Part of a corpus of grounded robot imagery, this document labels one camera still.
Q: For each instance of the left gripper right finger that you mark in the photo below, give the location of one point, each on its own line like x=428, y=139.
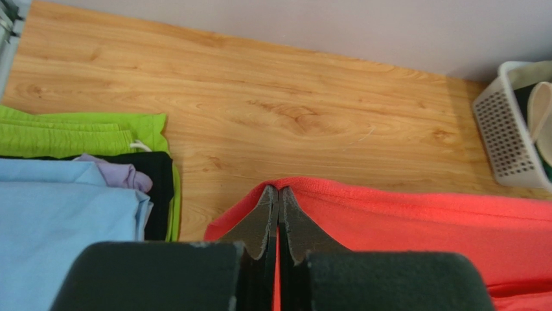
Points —
x=319, y=273

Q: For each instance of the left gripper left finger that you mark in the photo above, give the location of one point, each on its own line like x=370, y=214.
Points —
x=235, y=272

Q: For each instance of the red t-shirt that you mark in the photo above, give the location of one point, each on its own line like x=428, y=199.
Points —
x=507, y=239

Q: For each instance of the folded black garment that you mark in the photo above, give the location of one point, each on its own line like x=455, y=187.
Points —
x=156, y=165

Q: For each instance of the folded lilac garment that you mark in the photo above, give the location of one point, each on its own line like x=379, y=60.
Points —
x=119, y=175

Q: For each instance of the folded light blue shirt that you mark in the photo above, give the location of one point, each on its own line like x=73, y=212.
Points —
x=50, y=212

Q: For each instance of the white perforated plastic basket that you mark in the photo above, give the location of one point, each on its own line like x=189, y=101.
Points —
x=513, y=156

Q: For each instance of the teal garment in basket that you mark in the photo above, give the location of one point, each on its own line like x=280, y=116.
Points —
x=548, y=170

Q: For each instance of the folded lime green shorts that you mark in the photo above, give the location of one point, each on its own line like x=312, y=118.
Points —
x=64, y=135

